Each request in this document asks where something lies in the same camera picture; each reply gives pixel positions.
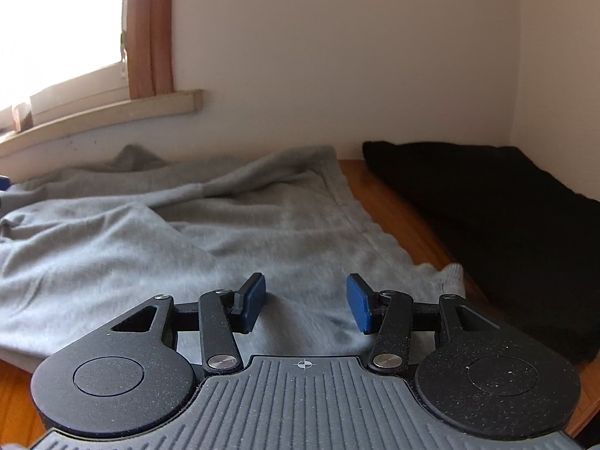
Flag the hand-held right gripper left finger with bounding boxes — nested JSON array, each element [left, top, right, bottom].
[[110, 272, 266, 377]]

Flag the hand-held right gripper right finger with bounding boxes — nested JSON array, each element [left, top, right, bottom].
[[346, 272, 502, 378]]

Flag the grey printed hoodie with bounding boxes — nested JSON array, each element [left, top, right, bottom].
[[0, 144, 466, 366]]

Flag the small glass jar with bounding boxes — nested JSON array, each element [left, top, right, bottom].
[[12, 100, 33, 132]]

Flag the beige window sill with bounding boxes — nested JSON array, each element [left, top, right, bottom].
[[0, 89, 204, 160]]

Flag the black folded garment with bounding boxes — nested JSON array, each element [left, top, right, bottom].
[[362, 139, 600, 364]]

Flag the white window frame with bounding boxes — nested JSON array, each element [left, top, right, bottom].
[[28, 61, 129, 125]]

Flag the brown wooden window frame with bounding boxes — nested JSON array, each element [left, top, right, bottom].
[[123, 0, 176, 100]]

